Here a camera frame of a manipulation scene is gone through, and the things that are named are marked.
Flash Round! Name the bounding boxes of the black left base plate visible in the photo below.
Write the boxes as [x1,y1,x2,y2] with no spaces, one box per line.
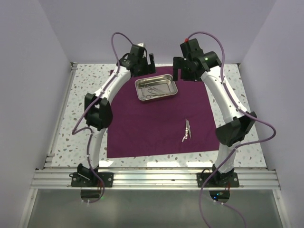
[69,172,114,188]

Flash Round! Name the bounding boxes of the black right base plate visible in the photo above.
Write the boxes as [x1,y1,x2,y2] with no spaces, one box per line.
[196,172,240,188]

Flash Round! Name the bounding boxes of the silver tweezers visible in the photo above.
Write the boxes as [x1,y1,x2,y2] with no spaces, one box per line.
[181,127,191,143]
[185,119,191,140]

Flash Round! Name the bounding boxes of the steel forceps in tray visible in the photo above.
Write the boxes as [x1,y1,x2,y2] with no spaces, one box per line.
[145,85,167,95]

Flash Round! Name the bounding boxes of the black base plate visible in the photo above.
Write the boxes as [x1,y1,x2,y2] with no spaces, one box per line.
[196,172,240,188]
[69,172,114,188]

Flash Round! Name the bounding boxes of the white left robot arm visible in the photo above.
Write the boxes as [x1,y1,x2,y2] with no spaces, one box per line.
[77,43,156,187]

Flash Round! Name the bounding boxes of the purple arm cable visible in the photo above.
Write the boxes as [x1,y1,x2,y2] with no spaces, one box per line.
[72,32,141,205]
[184,31,277,228]

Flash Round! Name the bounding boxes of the stainless steel instrument tray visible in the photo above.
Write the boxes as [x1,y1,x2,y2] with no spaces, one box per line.
[134,74,178,102]

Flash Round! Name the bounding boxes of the aluminium front frame rail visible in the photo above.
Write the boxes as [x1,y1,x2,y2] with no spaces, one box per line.
[30,167,280,190]

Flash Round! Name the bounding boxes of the steel surgical scissors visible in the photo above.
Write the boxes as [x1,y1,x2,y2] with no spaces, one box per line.
[140,88,155,100]

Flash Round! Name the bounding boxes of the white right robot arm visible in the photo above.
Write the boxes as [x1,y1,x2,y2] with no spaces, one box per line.
[173,38,257,187]

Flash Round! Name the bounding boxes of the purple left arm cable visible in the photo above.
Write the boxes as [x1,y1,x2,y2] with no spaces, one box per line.
[72,32,141,205]

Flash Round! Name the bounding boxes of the purple surgical cloth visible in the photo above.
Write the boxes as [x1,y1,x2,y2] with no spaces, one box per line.
[106,77,219,158]

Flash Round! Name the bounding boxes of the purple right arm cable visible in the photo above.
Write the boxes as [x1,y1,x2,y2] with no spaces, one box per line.
[184,31,277,228]

